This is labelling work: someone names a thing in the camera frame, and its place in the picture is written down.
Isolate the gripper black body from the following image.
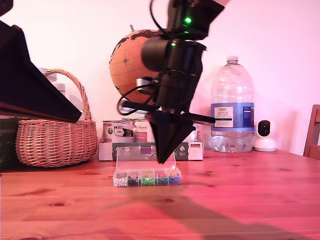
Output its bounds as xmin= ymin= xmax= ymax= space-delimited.
xmin=122 ymin=72 xmax=216 ymax=125

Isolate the clear plastic pin box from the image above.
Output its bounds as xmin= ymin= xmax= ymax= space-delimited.
xmin=112 ymin=146 xmax=183 ymax=188

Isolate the tin can black label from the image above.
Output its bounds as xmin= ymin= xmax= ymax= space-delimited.
xmin=102 ymin=120 xmax=136 ymax=144

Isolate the cork globe on stand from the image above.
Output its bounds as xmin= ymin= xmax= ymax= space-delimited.
xmin=109 ymin=24 xmax=166 ymax=121

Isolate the large clear water bottle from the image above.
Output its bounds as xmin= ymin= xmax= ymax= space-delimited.
xmin=210 ymin=56 xmax=256 ymax=154

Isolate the grey cardboard can tray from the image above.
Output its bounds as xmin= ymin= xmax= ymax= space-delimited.
xmin=98 ymin=141 xmax=205 ymax=162

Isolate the silver green pet food bag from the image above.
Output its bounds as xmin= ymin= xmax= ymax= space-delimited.
xmin=0 ymin=114 xmax=20 ymax=171

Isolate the wooden chair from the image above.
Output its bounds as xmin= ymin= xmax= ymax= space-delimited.
xmin=303 ymin=104 xmax=320 ymax=161

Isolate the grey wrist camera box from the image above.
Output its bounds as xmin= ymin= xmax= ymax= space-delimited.
xmin=135 ymin=76 xmax=161 ymax=89

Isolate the black camera cable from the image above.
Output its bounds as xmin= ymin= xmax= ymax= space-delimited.
xmin=117 ymin=83 xmax=161 ymax=116

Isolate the wicker basket with handle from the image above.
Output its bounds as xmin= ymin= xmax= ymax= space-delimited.
xmin=15 ymin=68 xmax=99 ymax=168

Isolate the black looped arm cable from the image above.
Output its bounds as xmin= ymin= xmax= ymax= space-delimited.
xmin=149 ymin=0 xmax=173 ymax=38

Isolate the small white round camera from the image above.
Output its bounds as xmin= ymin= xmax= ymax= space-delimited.
xmin=253 ymin=119 xmax=278 ymax=153

